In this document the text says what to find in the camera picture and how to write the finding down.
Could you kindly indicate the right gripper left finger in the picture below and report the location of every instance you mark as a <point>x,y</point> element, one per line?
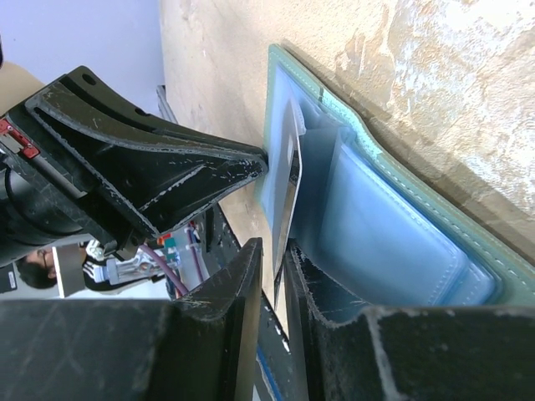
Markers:
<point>117,349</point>

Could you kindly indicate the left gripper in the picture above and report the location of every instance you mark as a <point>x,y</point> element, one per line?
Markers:
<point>77,158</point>

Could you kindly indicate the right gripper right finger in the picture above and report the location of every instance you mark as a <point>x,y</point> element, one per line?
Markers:
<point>346,350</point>

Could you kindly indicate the sage green card holder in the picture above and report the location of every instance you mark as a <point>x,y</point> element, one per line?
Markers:
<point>366,221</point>

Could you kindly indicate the person in background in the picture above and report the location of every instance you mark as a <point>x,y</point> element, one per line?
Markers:
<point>38,270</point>

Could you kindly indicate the aluminium frame rail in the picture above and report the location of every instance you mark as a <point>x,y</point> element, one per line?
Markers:
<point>164,107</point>

